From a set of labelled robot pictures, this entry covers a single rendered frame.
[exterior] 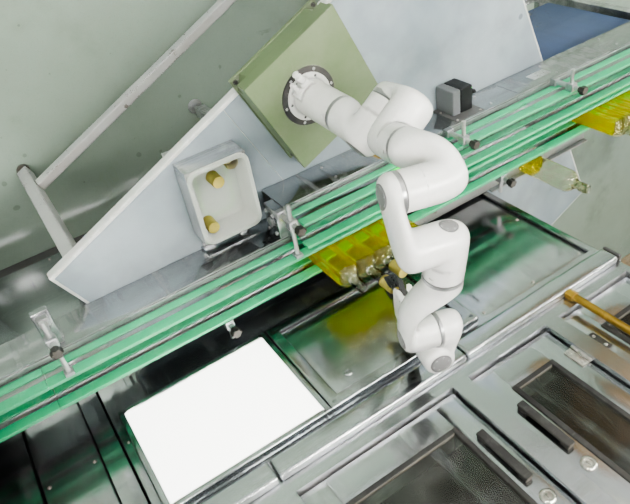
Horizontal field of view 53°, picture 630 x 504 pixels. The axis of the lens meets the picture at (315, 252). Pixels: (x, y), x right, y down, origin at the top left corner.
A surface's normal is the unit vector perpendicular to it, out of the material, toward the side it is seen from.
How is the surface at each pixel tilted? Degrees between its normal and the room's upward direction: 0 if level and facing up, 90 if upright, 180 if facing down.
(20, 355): 90
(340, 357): 90
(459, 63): 0
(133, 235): 0
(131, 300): 90
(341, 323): 90
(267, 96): 1
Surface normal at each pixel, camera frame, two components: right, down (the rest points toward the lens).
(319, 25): 0.53, 0.47
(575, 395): -0.15, -0.78
